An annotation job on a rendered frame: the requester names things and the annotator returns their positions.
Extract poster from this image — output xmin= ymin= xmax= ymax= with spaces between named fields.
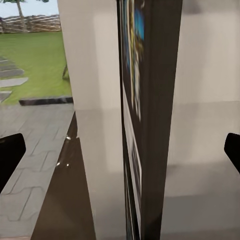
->
xmin=116 ymin=0 xmax=183 ymax=240

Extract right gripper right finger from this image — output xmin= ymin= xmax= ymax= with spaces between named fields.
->
xmin=224 ymin=133 xmax=240 ymax=173

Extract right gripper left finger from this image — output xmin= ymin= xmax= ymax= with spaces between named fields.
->
xmin=0 ymin=133 xmax=26 ymax=193

